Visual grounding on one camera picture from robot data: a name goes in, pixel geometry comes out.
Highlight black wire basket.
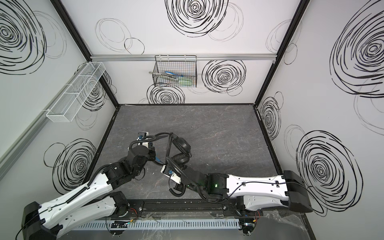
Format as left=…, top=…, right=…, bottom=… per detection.
left=152, top=60, right=198, bottom=88

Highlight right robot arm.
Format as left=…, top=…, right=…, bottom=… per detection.
left=161, top=158, right=313, bottom=213

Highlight aluminium wall rail back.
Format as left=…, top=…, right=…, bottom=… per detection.
left=91, top=53, right=277, bottom=62

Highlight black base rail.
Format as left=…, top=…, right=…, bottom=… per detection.
left=119, top=197, right=304, bottom=217

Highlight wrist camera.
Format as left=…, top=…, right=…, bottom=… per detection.
left=161, top=165, right=182, bottom=184
left=137, top=132, right=149, bottom=148

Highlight blue tool in basket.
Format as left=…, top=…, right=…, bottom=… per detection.
left=165, top=71, right=180, bottom=78

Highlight green spatula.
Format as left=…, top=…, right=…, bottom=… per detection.
left=149, top=72, right=194, bottom=87

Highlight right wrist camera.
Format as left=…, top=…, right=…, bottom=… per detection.
left=161, top=165, right=182, bottom=184

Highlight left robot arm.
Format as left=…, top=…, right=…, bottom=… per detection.
left=17, top=134, right=163, bottom=240

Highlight black blue headphones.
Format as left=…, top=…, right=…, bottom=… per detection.
left=154, top=132, right=192, bottom=165

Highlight aluminium wall rail left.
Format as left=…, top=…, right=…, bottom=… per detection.
left=0, top=61, right=91, bottom=181

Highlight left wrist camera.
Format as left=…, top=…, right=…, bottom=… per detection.
left=137, top=132, right=149, bottom=148

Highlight white slotted cable duct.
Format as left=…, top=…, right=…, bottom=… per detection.
left=74, top=219, right=241, bottom=231

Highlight aluminium wall rail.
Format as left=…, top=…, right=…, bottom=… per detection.
left=0, top=61, right=91, bottom=181
left=91, top=53, right=277, bottom=62

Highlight white mesh shelf basket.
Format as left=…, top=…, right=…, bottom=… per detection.
left=46, top=62, right=106, bottom=123

